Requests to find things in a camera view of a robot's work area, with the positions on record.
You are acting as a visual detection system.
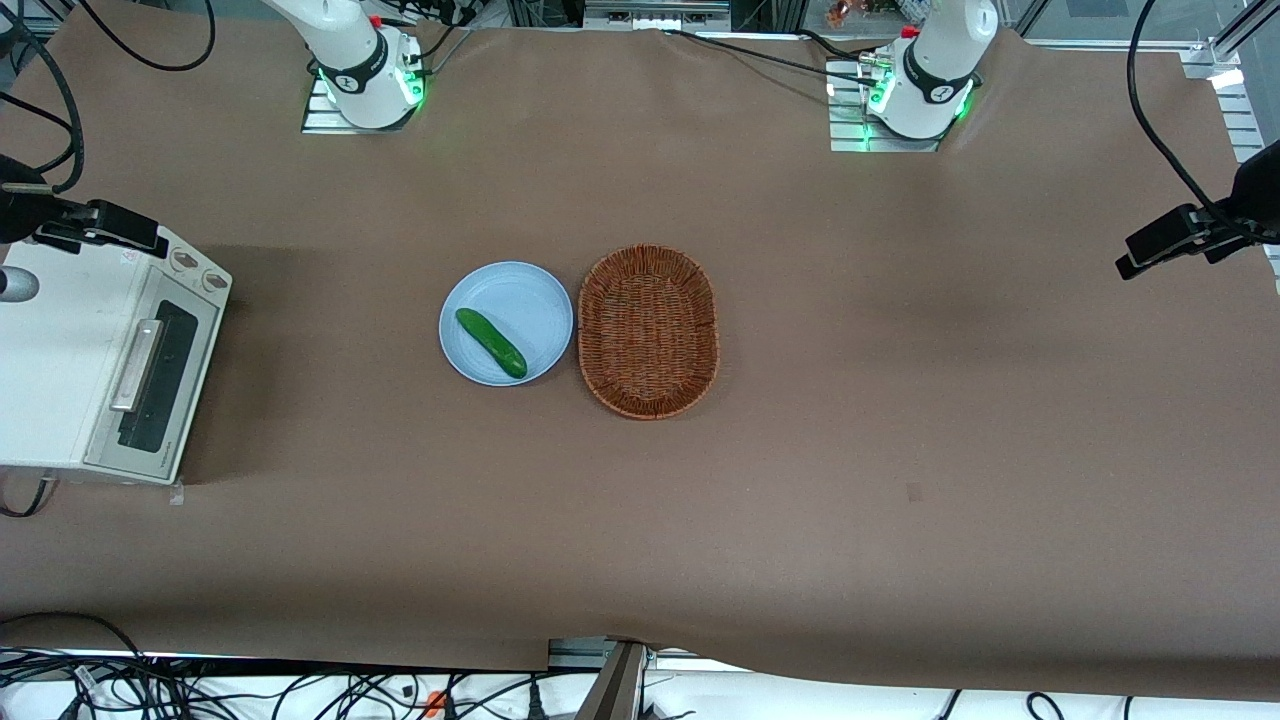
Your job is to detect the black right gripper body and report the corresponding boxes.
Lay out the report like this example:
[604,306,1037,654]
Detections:
[0,155,53,247]

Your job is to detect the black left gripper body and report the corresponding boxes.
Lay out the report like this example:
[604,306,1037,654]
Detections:
[1230,140,1280,243]

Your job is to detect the white toaster oven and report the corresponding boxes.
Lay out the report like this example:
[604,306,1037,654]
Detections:
[0,225,234,488]

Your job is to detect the oven door with dark window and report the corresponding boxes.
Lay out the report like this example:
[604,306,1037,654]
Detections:
[84,292,225,487]

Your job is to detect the brown table cover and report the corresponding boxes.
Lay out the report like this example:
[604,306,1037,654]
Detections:
[0,10,1280,701]

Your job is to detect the green cucumber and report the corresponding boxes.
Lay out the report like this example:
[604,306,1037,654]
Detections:
[455,307,529,380]

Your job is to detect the light blue round plate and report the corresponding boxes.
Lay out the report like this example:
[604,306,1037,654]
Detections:
[438,261,575,388]

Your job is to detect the brown oval wicker basket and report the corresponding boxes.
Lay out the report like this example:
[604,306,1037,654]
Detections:
[577,244,721,421]

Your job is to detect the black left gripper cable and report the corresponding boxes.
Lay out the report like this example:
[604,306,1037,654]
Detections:
[1126,0,1246,219]

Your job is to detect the silver oven door handle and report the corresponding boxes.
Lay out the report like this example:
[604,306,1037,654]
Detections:
[109,318,167,414]

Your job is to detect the black looping cable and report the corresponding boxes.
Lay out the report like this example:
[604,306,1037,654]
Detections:
[75,0,217,73]

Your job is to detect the black oven power cable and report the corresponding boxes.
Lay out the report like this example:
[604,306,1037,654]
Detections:
[0,476,57,519]

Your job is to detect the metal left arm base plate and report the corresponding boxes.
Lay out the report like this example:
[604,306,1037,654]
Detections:
[827,58,978,154]

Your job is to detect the black left arm base cable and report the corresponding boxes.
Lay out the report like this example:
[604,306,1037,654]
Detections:
[660,28,886,89]

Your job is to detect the tangled black floor cables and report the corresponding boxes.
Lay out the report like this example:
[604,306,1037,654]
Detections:
[0,611,601,720]

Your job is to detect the grey metal camera post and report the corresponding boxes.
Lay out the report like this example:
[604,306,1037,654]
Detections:
[583,640,653,720]

